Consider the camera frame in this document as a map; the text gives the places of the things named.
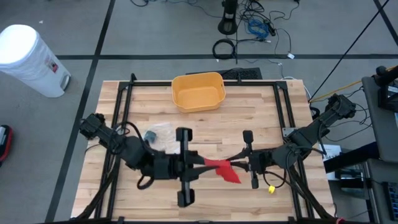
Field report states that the black floor stand base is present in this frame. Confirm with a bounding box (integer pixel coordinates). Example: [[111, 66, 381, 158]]
[[217, 0, 239, 35]]

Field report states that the blue cable bundle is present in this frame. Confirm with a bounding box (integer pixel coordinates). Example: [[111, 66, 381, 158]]
[[247, 19, 270, 40]]

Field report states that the grey desk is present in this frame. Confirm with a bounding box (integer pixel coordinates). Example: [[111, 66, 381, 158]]
[[361, 76, 398, 165]]

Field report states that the white printed box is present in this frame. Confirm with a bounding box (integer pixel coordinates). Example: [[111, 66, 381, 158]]
[[319, 144, 343, 181]]

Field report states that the red black floor device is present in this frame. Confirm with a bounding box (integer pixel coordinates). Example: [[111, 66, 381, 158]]
[[0, 124, 14, 167]]

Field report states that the white trash can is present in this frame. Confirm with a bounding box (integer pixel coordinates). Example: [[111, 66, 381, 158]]
[[0, 24, 72, 98]]

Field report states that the black coiled cable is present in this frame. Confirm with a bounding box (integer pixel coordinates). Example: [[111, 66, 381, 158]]
[[212, 38, 238, 60]]

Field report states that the long straight black cable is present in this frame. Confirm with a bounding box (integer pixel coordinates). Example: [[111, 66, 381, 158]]
[[308, 0, 391, 103]]

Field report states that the black mesh floor panel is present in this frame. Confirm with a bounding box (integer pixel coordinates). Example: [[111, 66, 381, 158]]
[[185, 67, 263, 81]]

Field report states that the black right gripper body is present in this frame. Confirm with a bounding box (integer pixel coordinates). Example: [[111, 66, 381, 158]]
[[243, 130, 276, 190]]

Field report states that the black right camera cable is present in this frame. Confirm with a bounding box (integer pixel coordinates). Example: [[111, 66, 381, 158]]
[[262, 169, 289, 190]]

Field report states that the black camera cable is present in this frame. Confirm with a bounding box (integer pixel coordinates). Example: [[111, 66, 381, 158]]
[[262, 169, 289, 190], [136, 173, 155, 190]]

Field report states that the black keyboard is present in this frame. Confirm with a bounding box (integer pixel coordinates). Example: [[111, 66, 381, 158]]
[[382, 181, 398, 223]]

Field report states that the red elastic bandage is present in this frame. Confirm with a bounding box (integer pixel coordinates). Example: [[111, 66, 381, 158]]
[[203, 157, 242, 184]]

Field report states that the black left camera cable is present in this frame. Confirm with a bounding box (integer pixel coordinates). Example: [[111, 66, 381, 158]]
[[136, 173, 155, 190]]

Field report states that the black power strip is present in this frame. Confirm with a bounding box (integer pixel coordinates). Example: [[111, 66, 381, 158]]
[[263, 19, 277, 37]]

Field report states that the black desk equipment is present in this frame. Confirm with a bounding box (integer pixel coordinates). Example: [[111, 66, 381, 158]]
[[374, 65, 398, 113]]

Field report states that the yellow plastic bin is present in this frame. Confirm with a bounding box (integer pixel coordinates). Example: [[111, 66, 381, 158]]
[[171, 72, 227, 114]]

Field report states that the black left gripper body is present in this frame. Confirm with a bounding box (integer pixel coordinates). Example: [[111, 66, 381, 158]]
[[175, 127, 200, 208]]

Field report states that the clear plastic zip bag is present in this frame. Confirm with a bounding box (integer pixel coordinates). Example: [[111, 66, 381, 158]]
[[138, 121, 182, 155]]

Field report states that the yellow floor cable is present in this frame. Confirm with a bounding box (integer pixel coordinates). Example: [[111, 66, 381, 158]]
[[310, 64, 398, 102]]

